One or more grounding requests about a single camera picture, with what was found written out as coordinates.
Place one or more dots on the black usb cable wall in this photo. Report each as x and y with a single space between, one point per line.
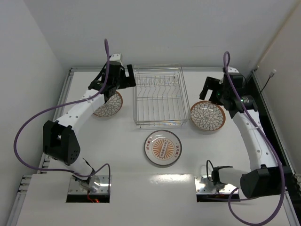
272 73

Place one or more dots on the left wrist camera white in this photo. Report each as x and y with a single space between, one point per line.
117 57

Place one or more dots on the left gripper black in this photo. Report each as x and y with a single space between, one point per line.
125 78

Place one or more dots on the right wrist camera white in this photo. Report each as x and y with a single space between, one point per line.
232 70

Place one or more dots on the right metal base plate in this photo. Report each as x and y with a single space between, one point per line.
204 186

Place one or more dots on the chrome wire dish rack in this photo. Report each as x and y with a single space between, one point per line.
160 97

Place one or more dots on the floral plate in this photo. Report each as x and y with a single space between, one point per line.
111 107
206 117

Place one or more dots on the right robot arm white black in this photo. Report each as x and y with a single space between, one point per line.
265 178

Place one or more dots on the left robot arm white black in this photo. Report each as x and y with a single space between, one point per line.
59 136

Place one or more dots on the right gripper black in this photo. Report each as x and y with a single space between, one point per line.
212 84

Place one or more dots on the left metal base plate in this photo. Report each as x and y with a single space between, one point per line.
96 185

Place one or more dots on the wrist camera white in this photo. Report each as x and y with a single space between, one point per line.
117 57
232 70

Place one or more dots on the orange sunburst plate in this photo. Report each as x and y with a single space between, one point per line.
162 148

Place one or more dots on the metal base plate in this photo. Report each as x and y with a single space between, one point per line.
96 185
204 186

